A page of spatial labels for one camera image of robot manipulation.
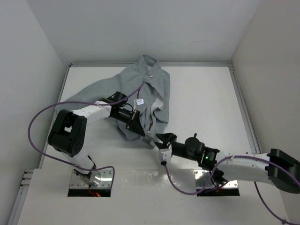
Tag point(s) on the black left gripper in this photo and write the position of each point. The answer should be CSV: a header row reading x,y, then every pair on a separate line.
x,y
135,124

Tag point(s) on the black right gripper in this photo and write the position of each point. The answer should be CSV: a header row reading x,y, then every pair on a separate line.
x,y
166,138

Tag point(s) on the grey zip jacket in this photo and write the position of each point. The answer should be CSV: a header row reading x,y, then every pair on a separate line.
x,y
143,79

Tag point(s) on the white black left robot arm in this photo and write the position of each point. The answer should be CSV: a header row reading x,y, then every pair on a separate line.
x,y
68,132

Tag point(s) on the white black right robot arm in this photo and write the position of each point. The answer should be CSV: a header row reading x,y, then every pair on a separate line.
x,y
276,168

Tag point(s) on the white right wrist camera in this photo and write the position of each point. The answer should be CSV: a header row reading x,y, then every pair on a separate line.
x,y
165,156

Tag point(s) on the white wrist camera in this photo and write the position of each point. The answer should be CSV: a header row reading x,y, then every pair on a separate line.
x,y
138,104
165,156

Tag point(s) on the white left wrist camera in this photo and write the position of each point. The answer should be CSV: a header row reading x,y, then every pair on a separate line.
x,y
138,104

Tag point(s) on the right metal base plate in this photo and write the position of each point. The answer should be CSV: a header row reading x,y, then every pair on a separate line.
x,y
202,176

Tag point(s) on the metal base plate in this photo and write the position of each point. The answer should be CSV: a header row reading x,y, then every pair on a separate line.
x,y
202,176
97,180

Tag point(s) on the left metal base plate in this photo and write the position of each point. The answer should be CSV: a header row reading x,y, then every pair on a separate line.
x,y
97,180

